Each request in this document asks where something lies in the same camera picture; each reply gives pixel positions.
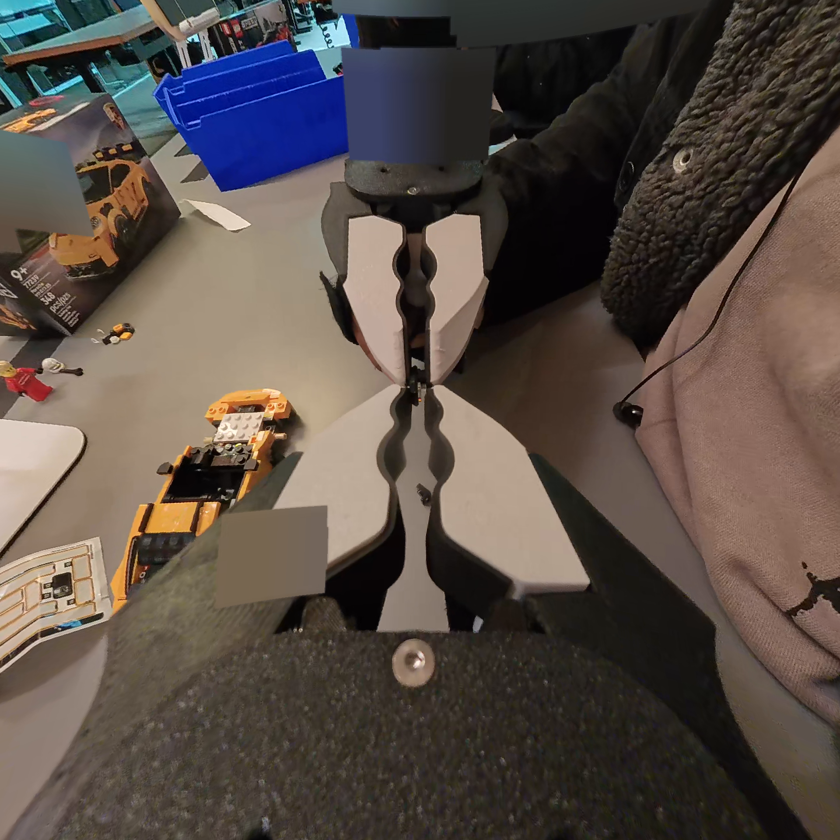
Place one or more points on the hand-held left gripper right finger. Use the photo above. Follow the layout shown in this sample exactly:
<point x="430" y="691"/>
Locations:
<point x="505" y="512"/>

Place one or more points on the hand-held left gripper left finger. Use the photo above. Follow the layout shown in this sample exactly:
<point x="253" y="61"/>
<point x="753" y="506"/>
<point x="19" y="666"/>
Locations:
<point x="348" y="472"/>

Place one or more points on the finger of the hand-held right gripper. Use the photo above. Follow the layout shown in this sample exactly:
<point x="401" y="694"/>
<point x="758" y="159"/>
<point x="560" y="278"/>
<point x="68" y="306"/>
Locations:
<point x="371" y="275"/>
<point x="459" y="275"/>

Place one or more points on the orange lego car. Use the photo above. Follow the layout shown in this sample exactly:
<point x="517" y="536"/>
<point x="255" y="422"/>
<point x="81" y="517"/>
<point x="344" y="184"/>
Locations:
<point x="177" y="518"/>

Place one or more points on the dark lego box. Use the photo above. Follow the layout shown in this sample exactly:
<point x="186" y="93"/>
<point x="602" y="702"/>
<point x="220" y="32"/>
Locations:
<point x="256" y="29"/>

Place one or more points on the small orange black lego piece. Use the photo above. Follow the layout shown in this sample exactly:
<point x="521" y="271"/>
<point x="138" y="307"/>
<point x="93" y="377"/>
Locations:
<point x="123" y="329"/>

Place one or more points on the black lego car box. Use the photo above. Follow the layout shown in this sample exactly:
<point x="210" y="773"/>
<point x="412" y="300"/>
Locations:
<point x="124" y="190"/>

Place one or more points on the red lego minifigure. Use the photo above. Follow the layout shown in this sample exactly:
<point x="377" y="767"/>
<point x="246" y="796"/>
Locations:
<point x="29" y="382"/>

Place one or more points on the person's right hand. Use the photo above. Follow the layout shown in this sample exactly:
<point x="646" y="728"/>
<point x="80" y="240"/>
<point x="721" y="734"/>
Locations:
<point x="371" y="354"/>

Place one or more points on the blue plastic storage bin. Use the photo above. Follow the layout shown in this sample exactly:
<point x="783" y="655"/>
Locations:
<point x="216" y="72"/>
<point x="275" y="138"/>

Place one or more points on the white paper scrap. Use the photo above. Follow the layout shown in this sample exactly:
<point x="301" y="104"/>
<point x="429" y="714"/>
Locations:
<point x="216" y="215"/>

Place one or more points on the beige hoodie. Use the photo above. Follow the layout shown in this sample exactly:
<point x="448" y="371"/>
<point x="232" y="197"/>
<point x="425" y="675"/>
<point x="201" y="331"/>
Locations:
<point x="754" y="459"/>

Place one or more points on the white book stand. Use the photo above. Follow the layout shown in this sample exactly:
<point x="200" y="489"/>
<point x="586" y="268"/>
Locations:
<point x="180" y="16"/>

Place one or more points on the white rounded base board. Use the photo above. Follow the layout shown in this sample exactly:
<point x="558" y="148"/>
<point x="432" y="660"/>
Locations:
<point x="33" y="479"/>

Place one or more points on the white sticker sheet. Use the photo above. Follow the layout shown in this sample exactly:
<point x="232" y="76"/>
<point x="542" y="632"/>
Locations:
<point x="46" y="590"/>

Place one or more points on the brown wooden desk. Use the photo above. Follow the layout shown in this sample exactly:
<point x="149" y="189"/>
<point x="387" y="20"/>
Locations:
<point x="79" y="43"/>

